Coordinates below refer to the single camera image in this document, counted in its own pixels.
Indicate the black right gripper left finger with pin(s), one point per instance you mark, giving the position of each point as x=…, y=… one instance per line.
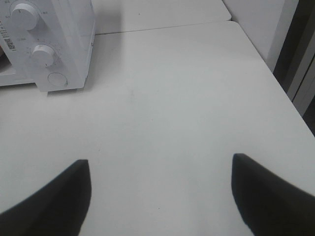
x=57, y=209

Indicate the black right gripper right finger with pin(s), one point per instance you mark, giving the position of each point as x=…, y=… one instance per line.
x=269, y=205

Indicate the round white door button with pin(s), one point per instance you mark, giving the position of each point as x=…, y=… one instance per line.
x=57, y=79

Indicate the white timer knob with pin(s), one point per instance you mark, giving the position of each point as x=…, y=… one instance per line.
x=43, y=55

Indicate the white microwave oven body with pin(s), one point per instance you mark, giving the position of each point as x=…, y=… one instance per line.
x=67, y=26

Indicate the upper white power knob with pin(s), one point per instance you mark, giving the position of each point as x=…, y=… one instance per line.
x=24, y=14

